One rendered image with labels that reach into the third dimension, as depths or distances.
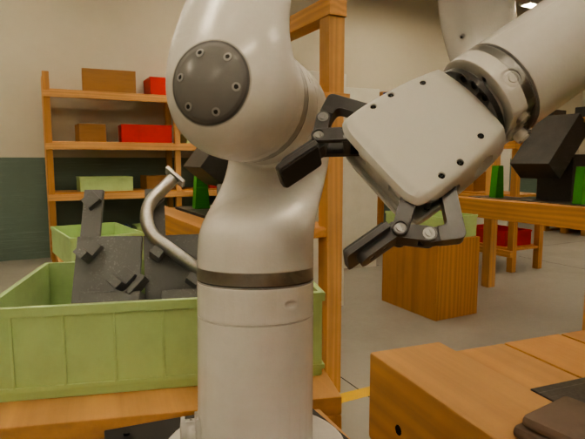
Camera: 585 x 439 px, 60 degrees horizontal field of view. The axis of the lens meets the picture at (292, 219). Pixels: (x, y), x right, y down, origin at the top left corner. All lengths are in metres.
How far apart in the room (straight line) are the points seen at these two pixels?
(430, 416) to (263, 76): 0.52
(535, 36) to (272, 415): 0.40
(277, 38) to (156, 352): 0.69
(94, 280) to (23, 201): 5.76
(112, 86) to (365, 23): 4.26
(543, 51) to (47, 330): 0.87
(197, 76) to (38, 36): 6.72
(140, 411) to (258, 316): 0.51
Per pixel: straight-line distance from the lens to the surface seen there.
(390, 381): 0.83
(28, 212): 7.01
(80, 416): 0.97
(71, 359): 1.02
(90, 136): 6.50
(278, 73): 0.44
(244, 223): 0.47
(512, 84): 0.43
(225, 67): 0.43
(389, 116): 0.42
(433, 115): 0.42
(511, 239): 5.97
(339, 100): 0.45
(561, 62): 0.46
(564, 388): 0.83
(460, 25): 0.57
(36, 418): 1.00
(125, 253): 1.25
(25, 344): 1.03
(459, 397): 0.75
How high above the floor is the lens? 1.21
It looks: 7 degrees down
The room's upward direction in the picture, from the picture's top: straight up
